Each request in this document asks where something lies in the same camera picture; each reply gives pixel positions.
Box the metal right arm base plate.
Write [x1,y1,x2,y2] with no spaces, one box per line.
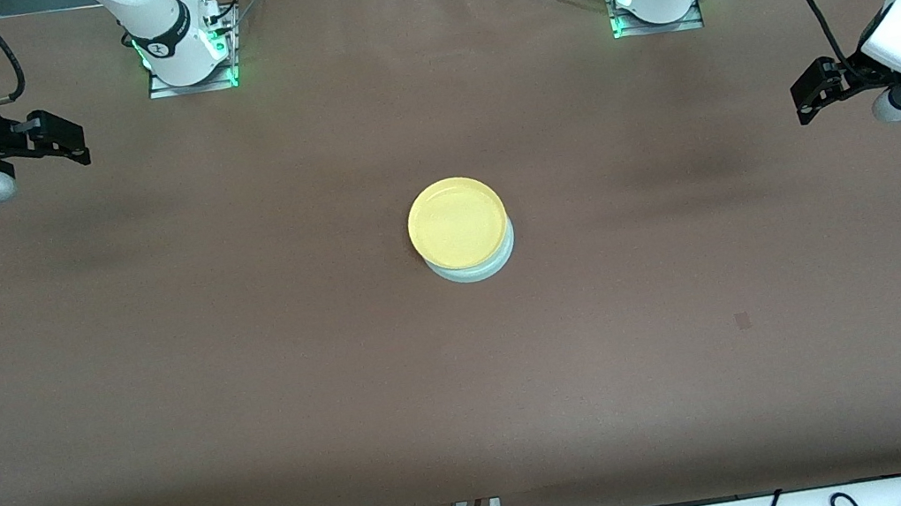
[137,4,245,102]

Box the yellow round plate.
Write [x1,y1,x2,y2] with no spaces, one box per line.
[401,170,515,278]

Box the pale green round plate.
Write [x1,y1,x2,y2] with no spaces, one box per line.
[420,217,523,291]

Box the brown table cover cloth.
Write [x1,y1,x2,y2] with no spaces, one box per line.
[0,0,901,506]

